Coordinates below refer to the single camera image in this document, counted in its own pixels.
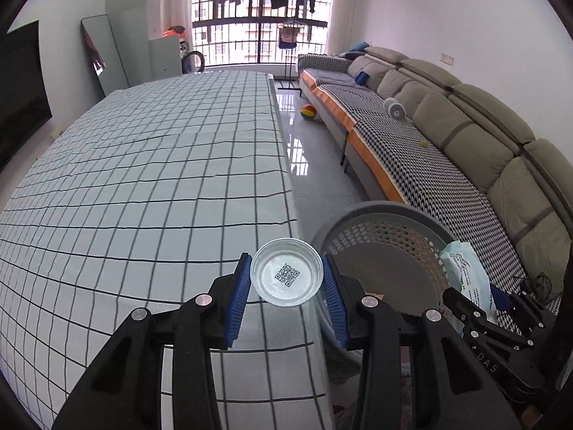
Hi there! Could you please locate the clothes rack stand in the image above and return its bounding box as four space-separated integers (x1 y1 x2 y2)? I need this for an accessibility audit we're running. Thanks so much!
278 19 304 90

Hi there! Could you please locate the white small fan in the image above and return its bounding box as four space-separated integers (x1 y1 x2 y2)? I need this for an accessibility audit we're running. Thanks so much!
382 97 407 120

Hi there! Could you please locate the black television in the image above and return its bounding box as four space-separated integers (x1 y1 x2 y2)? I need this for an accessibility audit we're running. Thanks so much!
0 20 52 170

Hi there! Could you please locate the colourful ball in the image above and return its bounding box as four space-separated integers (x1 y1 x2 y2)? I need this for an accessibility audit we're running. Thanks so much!
300 104 318 120

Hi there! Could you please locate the white grid tablecloth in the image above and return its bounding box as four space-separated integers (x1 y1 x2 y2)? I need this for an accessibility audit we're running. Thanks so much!
1 71 300 429

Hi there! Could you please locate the houndstooth sofa cover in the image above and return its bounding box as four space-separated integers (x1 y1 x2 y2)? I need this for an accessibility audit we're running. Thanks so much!
297 52 563 337

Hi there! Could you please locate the leaning floor mirror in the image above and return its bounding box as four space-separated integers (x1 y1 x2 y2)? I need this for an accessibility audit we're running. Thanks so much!
81 14 129 96

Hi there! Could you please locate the blue cushion roll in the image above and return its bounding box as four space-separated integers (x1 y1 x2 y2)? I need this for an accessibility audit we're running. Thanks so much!
355 71 370 86

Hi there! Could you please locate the light blue wipes packet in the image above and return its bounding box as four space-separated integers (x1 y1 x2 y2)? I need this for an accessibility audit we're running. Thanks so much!
439 241 498 324

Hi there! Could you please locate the grey cabinet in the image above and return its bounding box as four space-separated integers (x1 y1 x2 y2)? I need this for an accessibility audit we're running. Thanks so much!
149 35 182 81

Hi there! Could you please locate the grey perforated trash basket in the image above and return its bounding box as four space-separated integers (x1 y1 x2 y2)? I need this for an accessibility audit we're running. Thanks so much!
312 201 463 337

